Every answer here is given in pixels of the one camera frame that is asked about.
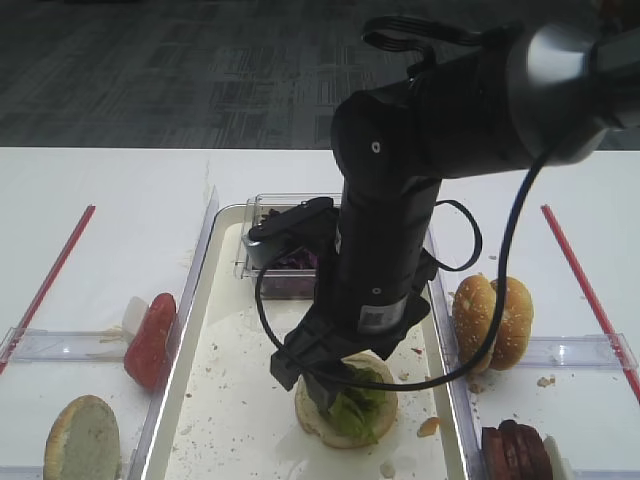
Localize red tomato slices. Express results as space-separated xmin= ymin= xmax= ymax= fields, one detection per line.
xmin=123 ymin=292 xmax=177 ymax=391

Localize sesame bun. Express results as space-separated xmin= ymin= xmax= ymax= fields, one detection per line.
xmin=490 ymin=277 xmax=534 ymax=371
xmin=452 ymin=274 xmax=496 ymax=364

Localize red strip left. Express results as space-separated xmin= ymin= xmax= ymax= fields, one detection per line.
xmin=0 ymin=204 xmax=96 ymax=373

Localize clear holder upper left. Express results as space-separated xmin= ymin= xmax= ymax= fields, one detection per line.
xmin=1 ymin=328 xmax=128 ymax=365

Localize clear holder lower right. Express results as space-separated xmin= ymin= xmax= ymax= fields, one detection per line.
xmin=573 ymin=470 xmax=640 ymax=480

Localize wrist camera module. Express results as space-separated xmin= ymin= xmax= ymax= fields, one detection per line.
xmin=243 ymin=197 xmax=339 ymax=270

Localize red strip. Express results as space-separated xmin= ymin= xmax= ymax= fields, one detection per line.
xmin=540 ymin=205 xmax=639 ymax=400
xmin=0 ymin=204 xmax=96 ymax=373

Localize clear holder upper right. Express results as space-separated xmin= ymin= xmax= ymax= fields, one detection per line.
xmin=517 ymin=333 xmax=639 ymax=371

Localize red strip right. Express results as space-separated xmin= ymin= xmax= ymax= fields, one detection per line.
xmin=540 ymin=205 xmax=639 ymax=400

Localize shredded purple cabbage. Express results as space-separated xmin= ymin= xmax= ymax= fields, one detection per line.
xmin=247 ymin=207 xmax=317 ymax=300

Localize white metal tray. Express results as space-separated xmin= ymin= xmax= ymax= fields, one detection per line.
xmin=142 ymin=205 xmax=463 ymax=479

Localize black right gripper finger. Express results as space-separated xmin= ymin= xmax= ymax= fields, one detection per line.
xmin=305 ymin=362 xmax=353 ymax=416

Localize white plastic block left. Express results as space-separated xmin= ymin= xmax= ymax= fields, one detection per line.
xmin=122 ymin=296 xmax=148 ymax=336

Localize stack of meat patties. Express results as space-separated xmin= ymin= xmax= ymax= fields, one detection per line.
xmin=481 ymin=419 xmax=554 ymax=480

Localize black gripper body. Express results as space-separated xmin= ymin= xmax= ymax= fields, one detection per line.
xmin=270 ymin=294 xmax=430 ymax=391

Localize clear holder lower left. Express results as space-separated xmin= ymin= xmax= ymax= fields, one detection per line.
xmin=0 ymin=466 xmax=43 ymax=480

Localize clear plastic salad container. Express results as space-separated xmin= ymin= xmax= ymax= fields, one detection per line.
xmin=237 ymin=194 xmax=340 ymax=300

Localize sesame bun front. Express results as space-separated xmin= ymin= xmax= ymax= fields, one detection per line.
xmin=452 ymin=274 xmax=496 ymax=364

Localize clear acrylic rail right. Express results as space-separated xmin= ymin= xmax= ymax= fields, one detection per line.
xmin=423 ymin=213 xmax=487 ymax=479

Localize upright bun slice left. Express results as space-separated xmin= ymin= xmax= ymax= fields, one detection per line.
xmin=43 ymin=395 xmax=121 ymax=480

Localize sesame bun rear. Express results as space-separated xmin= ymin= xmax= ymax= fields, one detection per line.
xmin=490 ymin=277 xmax=534 ymax=371

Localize white plastic block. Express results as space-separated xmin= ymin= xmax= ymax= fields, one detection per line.
xmin=122 ymin=296 xmax=148 ymax=336
xmin=543 ymin=435 xmax=575 ymax=480

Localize white plastic block right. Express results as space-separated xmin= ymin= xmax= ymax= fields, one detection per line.
xmin=543 ymin=435 xmax=575 ymax=480

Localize clear acrylic rail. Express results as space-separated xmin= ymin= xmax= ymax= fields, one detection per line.
xmin=125 ymin=187 xmax=220 ymax=479
xmin=423 ymin=213 xmax=487 ymax=479

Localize clear acrylic rail left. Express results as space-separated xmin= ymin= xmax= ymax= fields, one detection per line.
xmin=125 ymin=187 xmax=220 ymax=479

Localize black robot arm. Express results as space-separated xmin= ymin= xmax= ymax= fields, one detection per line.
xmin=270 ymin=16 xmax=639 ymax=411

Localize green lettuce leaves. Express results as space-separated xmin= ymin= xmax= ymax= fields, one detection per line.
xmin=325 ymin=387 xmax=387 ymax=443

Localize clear holder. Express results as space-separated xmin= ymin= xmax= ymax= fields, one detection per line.
xmin=573 ymin=470 xmax=640 ymax=480
xmin=0 ymin=466 xmax=43 ymax=480
xmin=517 ymin=333 xmax=639 ymax=371
xmin=1 ymin=328 xmax=128 ymax=365

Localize black cable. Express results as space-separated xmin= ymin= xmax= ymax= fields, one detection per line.
xmin=254 ymin=14 xmax=551 ymax=392

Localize bottom bun slice on tray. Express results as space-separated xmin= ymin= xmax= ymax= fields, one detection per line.
xmin=294 ymin=379 xmax=398 ymax=449

